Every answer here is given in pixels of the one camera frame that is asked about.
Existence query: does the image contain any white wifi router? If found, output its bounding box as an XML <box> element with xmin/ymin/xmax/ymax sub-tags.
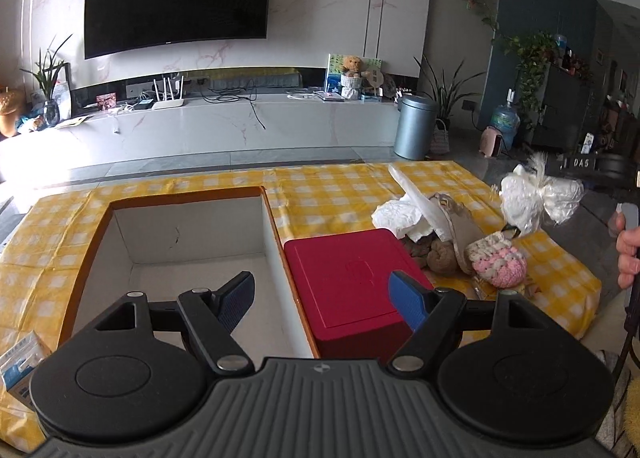
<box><xmin>152</xmin><ymin>74</ymin><xmax>184</xmax><ymax>110</ymax></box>

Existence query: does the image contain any trailing green vine plant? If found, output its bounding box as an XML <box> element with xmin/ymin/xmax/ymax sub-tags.
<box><xmin>462</xmin><ymin>0</ymin><xmax>558</xmax><ymax>124</ymax></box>

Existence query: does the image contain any pink white crochet item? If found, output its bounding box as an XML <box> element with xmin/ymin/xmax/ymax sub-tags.
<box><xmin>464</xmin><ymin>232</ymin><xmax>528</xmax><ymax>289</ymax></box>

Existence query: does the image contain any blue water jug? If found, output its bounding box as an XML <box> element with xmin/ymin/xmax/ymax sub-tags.
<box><xmin>490</xmin><ymin>88</ymin><xmax>521</xmax><ymax>152</ymax></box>

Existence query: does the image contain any person's right hand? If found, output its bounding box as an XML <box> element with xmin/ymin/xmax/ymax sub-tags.
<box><xmin>615</xmin><ymin>213</ymin><xmax>640</xmax><ymax>289</ymax></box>

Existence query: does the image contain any pink small heater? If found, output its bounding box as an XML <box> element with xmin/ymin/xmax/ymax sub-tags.
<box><xmin>480</xmin><ymin>126</ymin><xmax>502</xmax><ymax>159</ymax></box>

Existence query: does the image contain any potted long-leaf plant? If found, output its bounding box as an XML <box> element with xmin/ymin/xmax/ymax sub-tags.
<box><xmin>413</xmin><ymin>55</ymin><xmax>485</xmax><ymax>129</ymax></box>

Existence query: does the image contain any white stuffed cloth bundle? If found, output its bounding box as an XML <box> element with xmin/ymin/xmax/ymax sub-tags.
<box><xmin>496</xmin><ymin>152</ymin><xmax>585</xmax><ymax>238</ymax></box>

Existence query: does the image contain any red box lid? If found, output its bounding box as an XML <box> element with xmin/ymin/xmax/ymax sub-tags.
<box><xmin>284</xmin><ymin>230</ymin><xmax>432</xmax><ymax>363</ymax></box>

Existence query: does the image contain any black power cable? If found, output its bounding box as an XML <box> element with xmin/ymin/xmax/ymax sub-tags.
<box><xmin>199</xmin><ymin>82</ymin><xmax>269</xmax><ymax>132</ymax></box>

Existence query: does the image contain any blue white paper packet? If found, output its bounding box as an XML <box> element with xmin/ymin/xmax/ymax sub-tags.
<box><xmin>0</xmin><ymin>331</ymin><xmax>51</xmax><ymax>409</ymax></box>

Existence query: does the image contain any orange acorn ornament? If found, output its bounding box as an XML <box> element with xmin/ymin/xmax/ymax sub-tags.
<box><xmin>0</xmin><ymin>86</ymin><xmax>26</xmax><ymax>137</ymax></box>

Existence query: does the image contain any plant in glass vase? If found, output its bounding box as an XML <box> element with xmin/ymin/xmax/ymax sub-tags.
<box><xmin>22</xmin><ymin>36</ymin><xmax>72</xmax><ymax>128</ymax></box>

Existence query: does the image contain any woven basket bag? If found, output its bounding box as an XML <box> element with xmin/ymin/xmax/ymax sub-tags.
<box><xmin>430</xmin><ymin>119</ymin><xmax>450</xmax><ymax>156</ymax></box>

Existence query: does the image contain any white tv console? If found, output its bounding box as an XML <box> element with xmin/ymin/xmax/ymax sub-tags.
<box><xmin>1</xmin><ymin>94</ymin><xmax>399</xmax><ymax>181</ymax></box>

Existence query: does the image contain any dark cabinet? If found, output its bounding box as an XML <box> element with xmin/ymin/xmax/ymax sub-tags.
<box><xmin>530</xmin><ymin>65</ymin><xmax>592</xmax><ymax>154</ymax></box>

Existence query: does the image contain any white crumpled cloth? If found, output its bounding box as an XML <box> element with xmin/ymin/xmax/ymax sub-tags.
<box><xmin>371</xmin><ymin>166</ymin><xmax>452</xmax><ymax>241</ymax></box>

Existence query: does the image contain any brown plush toy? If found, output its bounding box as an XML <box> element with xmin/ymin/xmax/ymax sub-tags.
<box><xmin>401</xmin><ymin>233</ymin><xmax>459</xmax><ymax>276</ymax></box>

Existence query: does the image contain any teddy bear in pot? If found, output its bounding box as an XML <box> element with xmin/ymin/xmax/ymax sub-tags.
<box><xmin>340</xmin><ymin>55</ymin><xmax>362</xmax><ymax>100</ymax></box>

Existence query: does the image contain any grey metal trash bin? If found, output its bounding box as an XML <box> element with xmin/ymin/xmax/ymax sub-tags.
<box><xmin>394</xmin><ymin>94</ymin><xmax>437</xmax><ymax>160</ymax></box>

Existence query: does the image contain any orange-rimmed white box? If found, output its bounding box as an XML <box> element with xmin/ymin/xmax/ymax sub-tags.
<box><xmin>60</xmin><ymin>186</ymin><xmax>318</xmax><ymax>364</ymax></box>

